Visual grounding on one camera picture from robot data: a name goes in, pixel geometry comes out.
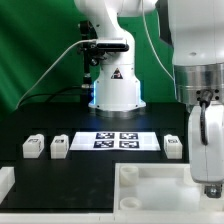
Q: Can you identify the white camera cable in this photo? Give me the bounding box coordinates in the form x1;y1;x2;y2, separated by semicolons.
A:
15;39;98;109

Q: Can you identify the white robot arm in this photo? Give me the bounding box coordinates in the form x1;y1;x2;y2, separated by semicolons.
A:
74;0;224;198

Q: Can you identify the black cable on table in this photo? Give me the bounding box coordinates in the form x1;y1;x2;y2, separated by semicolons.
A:
18;85;94;108

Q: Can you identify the white sheet with tags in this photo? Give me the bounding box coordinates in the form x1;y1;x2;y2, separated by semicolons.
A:
70;131;160;151

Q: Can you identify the white cable behind robot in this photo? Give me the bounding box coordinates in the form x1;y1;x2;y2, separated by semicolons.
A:
141;0;176;83

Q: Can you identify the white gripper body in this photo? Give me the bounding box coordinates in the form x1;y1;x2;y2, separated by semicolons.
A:
188;105;224;184

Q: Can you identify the black camera on stand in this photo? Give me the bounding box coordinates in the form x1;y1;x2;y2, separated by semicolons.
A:
77;20;129;85

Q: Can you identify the white obstacle fence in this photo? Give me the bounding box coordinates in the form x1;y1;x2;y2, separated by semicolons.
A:
0;166;224;224

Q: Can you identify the white square table top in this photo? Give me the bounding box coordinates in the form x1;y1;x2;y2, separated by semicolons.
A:
113;162;224;214

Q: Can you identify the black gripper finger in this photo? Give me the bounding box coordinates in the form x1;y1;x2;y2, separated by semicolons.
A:
204;184;222;198

